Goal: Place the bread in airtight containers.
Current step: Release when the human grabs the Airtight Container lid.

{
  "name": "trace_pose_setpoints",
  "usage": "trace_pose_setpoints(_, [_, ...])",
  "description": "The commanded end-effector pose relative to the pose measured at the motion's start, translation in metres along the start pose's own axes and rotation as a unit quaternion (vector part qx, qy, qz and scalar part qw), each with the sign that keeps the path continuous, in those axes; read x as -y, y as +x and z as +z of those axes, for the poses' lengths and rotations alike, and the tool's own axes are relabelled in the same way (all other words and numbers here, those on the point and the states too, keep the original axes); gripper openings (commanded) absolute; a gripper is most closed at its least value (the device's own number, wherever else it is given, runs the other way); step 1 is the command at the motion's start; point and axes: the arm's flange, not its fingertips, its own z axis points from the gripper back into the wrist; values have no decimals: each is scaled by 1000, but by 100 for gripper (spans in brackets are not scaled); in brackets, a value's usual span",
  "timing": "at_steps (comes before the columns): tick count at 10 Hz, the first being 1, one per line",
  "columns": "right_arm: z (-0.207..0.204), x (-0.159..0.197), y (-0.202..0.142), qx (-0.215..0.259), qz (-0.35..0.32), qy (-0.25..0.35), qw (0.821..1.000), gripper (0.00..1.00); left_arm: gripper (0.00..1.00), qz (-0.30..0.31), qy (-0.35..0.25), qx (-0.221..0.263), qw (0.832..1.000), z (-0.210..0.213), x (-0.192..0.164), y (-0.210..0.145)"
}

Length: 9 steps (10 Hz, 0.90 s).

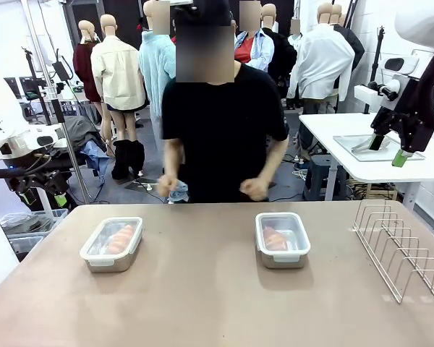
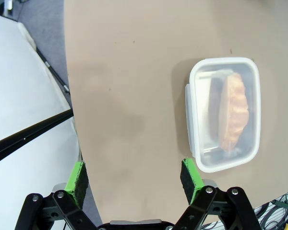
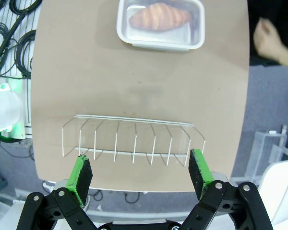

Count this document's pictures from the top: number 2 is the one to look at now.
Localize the black metal bar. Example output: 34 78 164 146
0 109 74 168

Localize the white side board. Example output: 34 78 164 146
0 13 81 230

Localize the tangled cable bundle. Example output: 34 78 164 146
252 188 288 230

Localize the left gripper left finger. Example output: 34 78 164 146
14 161 99 230

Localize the translucent plastic lid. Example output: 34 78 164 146
185 57 262 173

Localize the rectangular steel container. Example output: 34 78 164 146
192 66 256 166

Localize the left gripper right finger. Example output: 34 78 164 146
174 157 262 230

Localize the thin black rod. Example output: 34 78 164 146
36 47 71 93

